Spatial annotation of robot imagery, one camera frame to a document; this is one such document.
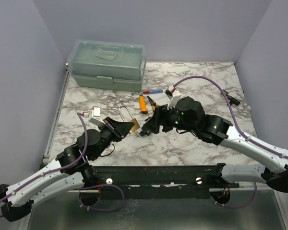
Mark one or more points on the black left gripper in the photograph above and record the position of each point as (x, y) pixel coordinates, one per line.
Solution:
(119, 130)

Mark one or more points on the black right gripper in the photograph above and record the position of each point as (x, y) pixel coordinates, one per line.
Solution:
(160, 117)

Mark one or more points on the black padlock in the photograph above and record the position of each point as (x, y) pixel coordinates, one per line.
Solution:
(148, 127)

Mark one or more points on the brass padlock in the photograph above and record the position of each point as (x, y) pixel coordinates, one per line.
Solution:
(136, 125)

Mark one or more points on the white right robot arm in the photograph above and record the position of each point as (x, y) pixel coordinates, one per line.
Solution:
(188, 115)

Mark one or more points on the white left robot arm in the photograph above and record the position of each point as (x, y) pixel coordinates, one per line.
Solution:
(69, 170)

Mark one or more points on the orange utility knife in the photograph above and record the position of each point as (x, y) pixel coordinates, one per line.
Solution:
(142, 105)

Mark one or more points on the red blue screwdriver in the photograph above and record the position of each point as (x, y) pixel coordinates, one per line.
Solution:
(154, 91)

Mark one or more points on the green plastic toolbox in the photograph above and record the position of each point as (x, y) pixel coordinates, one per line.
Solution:
(108, 65)

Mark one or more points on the black T-shaped connector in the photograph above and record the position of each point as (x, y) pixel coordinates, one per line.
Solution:
(232, 100)

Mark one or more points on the yellow handled pliers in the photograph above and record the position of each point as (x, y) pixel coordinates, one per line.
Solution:
(152, 103)

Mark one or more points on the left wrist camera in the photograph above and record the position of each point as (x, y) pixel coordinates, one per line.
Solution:
(94, 116)

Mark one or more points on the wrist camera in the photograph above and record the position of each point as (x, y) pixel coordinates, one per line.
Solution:
(173, 95)
(94, 116)

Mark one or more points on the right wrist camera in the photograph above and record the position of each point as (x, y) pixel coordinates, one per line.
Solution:
(173, 95)

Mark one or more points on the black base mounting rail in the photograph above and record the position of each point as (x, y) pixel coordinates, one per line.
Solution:
(157, 182)

